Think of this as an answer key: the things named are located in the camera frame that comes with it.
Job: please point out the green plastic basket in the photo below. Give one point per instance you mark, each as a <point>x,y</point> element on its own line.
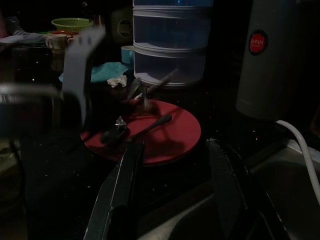
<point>72,24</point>

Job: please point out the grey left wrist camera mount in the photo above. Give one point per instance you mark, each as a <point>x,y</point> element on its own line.
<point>77,65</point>

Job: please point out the dark metal spoon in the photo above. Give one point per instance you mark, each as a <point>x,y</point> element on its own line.
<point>150,126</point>

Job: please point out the cream ceramic cup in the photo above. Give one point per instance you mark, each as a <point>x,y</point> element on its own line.
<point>57,42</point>

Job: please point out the white crumpled tissue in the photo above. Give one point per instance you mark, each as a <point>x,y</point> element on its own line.
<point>117,81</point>

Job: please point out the grey thermos jug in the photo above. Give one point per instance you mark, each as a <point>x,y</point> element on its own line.
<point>265,75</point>

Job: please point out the grey crumpled cloth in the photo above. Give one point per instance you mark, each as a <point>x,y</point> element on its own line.
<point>17,32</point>

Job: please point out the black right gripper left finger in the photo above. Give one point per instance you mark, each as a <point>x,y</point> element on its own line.
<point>117,195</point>

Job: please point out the white stacked food container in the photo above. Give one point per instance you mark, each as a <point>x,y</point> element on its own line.
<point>170,50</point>

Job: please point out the red round plate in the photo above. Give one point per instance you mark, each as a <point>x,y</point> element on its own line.
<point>165,140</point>

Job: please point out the silver metal utensil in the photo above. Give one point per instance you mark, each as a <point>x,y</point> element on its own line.
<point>162,81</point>

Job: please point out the blue round cup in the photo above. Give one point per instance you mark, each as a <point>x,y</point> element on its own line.
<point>127,53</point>

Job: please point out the teal cloth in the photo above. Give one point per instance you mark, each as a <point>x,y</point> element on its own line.
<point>105,71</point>

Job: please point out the stainless steel sink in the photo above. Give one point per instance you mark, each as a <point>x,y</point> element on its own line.
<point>275,195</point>

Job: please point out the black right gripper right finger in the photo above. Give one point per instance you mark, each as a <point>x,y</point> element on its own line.
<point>230,190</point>

